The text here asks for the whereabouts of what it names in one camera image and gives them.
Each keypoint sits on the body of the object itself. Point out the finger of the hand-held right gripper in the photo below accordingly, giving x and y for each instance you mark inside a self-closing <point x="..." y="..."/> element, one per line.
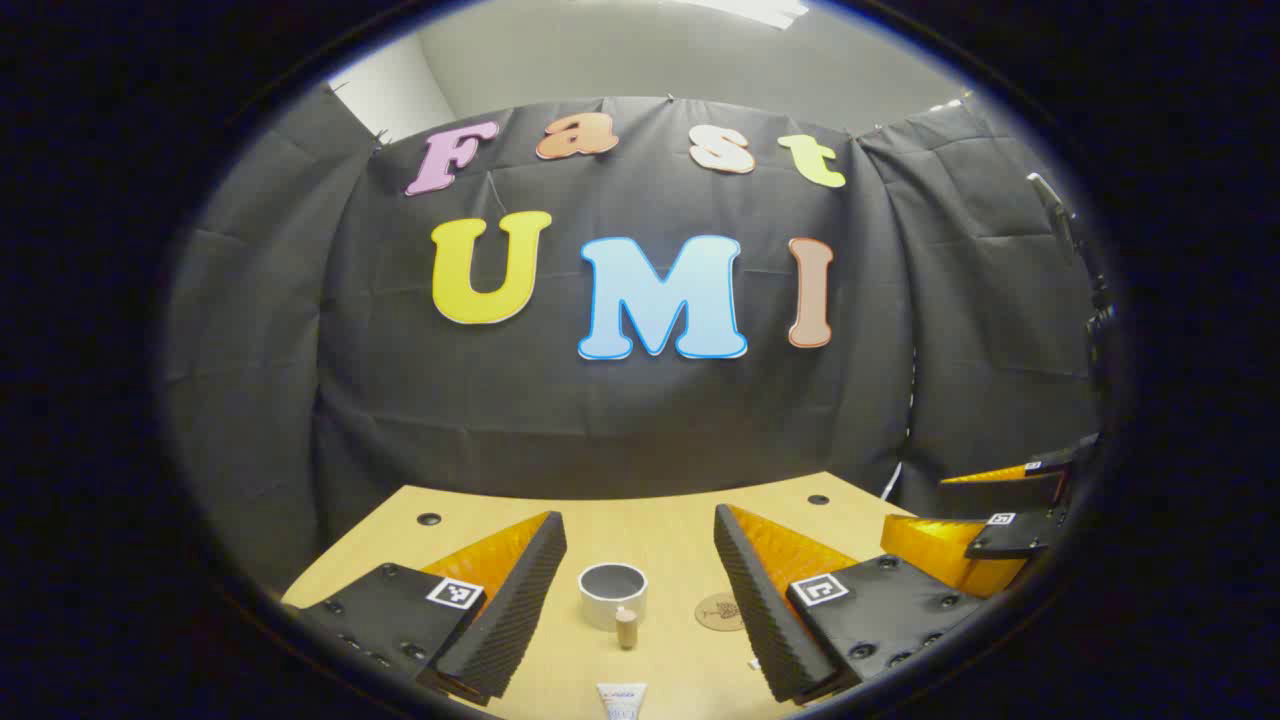
<point x="940" y="550"/>
<point x="1010" y="488"/>

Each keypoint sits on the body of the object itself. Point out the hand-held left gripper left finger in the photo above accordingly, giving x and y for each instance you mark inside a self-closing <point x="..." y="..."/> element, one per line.
<point x="400" y="615"/>

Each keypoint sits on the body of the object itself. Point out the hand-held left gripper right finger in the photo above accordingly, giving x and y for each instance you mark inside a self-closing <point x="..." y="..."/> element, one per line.
<point x="880" y="615"/>

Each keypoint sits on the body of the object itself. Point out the round wooden coaster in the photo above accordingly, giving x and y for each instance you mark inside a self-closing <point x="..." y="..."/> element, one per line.
<point x="715" y="612"/>

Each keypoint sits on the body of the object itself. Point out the white toothpaste tube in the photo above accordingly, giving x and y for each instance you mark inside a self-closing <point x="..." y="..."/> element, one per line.
<point x="621" y="700"/>

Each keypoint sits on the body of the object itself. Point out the light wooden desktop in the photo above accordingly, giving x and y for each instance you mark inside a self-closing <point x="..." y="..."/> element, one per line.
<point x="670" y="540"/>

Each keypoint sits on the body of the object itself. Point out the black backdrop cloth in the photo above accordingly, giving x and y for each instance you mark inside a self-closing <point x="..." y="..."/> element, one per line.
<point x="620" y="420"/>

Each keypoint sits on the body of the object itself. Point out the ceiling light panel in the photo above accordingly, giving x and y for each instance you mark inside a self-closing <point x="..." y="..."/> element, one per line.
<point x="745" y="10"/>

